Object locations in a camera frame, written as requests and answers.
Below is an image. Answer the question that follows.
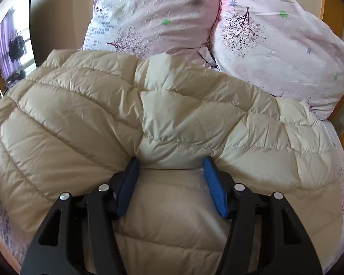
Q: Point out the pink floral bed sheet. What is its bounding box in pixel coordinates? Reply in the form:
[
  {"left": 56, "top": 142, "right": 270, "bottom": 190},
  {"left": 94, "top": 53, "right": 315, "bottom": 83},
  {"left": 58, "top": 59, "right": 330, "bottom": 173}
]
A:
[{"left": 116, "top": 121, "right": 344, "bottom": 274}]

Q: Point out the beige quilted down jacket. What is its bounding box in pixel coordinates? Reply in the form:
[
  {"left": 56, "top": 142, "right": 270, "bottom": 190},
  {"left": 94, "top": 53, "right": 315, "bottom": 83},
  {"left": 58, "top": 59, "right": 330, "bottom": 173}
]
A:
[{"left": 0, "top": 50, "right": 343, "bottom": 274}]

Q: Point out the wall mirror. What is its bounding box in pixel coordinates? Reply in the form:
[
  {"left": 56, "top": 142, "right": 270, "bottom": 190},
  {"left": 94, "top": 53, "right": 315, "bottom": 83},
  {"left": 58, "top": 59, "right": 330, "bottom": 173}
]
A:
[{"left": 0, "top": 0, "right": 38, "bottom": 88}]

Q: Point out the pink floral pillow left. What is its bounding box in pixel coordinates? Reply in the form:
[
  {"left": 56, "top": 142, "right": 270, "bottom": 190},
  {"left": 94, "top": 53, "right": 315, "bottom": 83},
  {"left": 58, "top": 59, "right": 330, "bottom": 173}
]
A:
[{"left": 82, "top": 0, "right": 221, "bottom": 68}]

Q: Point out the pink floral pillow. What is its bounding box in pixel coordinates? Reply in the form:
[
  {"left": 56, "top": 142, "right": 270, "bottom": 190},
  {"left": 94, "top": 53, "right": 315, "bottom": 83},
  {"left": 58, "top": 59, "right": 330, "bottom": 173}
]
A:
[
  {"left": 211, "top": 0, "right": 337, "bottom": 120},
  {"left": 82, "top": 0, "right": 221, "bottom": 68}
]

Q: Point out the pink floral pillow right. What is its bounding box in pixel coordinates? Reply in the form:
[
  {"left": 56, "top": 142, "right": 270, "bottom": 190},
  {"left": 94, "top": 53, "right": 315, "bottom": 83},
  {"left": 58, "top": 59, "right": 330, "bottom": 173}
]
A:
[{"left": 211, "top": 0, "right": 337, "bottom": 120}]

